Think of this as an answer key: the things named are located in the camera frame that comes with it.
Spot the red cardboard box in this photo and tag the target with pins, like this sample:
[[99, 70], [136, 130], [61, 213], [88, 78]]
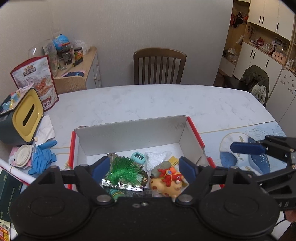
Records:
[[129, 136]]

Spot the small white side cabinet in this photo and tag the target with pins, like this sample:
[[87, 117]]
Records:
[[92, 67]]

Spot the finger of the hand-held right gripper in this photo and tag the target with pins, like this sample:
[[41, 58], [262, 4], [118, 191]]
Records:
[[245, 147], [277, 176]]

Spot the white tissue paper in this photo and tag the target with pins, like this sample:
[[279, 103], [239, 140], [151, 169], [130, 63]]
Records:
[[46, 129]]

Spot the grey stone-shaped object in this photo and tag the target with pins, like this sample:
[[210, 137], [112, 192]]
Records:
[[161, 166]]

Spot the dark chair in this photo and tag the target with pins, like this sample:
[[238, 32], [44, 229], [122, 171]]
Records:
[[233, 82]]

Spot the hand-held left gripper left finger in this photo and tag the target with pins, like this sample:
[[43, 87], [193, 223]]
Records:
[[101, 166]]

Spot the light wooden chair back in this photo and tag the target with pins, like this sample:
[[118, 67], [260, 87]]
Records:
[[69, 84]]

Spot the white round lid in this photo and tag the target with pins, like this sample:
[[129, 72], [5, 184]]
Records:
[[23, 155]]

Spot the clear drinking glass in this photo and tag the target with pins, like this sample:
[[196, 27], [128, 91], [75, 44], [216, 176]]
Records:
[[62, 63]]

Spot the dark silver foil packet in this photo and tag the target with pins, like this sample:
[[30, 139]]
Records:
[[129, 186]]

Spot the yellow paper packet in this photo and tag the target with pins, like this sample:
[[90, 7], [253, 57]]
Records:
[[173, 160]]

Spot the green white tasselled charm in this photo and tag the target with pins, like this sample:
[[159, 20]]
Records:
[[124, 170]]

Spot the colourful printed packet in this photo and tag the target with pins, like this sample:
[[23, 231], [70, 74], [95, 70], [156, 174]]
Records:
[[10, 102]]

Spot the small blue globe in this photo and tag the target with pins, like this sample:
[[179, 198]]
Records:
[[60, 41]]

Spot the red toy figure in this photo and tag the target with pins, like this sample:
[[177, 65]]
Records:
[[171, 176]]

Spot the pink blue mouse pad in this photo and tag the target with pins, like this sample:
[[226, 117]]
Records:
[[74, 74]]

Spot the white red paper roll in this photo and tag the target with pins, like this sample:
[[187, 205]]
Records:
[[13, 171]]

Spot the brown wooden chair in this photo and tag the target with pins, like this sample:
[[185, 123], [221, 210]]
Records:
[[159, 52]]

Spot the black yellow screwdriver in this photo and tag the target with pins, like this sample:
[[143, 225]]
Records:
[[77, 62]]

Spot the white wall cabinet unit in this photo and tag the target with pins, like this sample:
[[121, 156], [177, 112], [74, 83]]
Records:
[[261, 9]]

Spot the red white snack bag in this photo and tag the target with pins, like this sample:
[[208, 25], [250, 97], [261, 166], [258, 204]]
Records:
[[34, 74]]

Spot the pink printed packet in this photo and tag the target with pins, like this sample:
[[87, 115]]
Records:
[[12, 160]]

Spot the red yellow printed packet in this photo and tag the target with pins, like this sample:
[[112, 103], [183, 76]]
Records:
[[4, 230]]

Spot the orange label jar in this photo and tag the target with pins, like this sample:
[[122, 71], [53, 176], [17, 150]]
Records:
[[78, 53]]

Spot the clear plastic bag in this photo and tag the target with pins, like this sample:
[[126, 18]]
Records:
[[81, 45]]

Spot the black hanging bag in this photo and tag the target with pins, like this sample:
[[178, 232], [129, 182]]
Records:
[[240, 19]]

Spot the light grey jacket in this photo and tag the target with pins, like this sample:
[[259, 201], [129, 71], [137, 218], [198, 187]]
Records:
[[259, 92]]

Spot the yellow plush toy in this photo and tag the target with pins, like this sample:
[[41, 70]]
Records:
[[161, 187]]

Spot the dark green jacket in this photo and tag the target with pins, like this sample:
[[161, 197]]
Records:
[[256, 74]]

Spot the dark green paper box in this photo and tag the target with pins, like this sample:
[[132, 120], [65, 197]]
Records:
[[9, 197]]

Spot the pink box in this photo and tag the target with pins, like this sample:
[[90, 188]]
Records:
[[278, 56]]

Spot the yellow lid tissue box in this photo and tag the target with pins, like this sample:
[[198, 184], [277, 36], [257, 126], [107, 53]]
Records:
[[38, 104]]

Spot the small teal object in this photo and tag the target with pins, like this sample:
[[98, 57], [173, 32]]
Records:
[[138, 158]]

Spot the blue rubber gloves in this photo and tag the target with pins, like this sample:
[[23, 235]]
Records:
[[40, 157]]

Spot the red hanging bag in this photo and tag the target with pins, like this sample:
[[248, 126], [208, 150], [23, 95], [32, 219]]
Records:
[[233, 19]]

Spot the clear plastic container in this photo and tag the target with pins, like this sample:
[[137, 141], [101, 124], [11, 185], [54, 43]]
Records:
[[39, 51]]

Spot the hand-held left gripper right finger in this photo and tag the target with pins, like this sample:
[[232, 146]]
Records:
[[188, 169]]

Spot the white bead bag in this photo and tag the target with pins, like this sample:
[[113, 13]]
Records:
[[153, 160]]

